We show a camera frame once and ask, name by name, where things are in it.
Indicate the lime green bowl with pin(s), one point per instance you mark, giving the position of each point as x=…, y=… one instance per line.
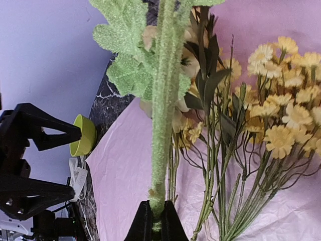
x=89, y=134

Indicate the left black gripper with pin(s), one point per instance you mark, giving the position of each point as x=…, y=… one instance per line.
x=22, y=197

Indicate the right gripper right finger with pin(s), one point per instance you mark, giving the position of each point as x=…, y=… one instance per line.
x=172, y=229

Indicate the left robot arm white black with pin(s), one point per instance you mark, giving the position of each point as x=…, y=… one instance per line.
x=47, y=226

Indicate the pink purple wrapping paper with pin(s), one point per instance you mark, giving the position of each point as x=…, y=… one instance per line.
x=121, y=164

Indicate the yellow daisy flower bunch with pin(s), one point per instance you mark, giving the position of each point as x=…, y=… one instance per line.
x=269, y=134

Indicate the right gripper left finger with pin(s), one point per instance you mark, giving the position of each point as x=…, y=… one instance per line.
x=141, y=227

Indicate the yellow fuzzy poppy stem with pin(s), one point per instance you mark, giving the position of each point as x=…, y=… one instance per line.
x=154, y=75

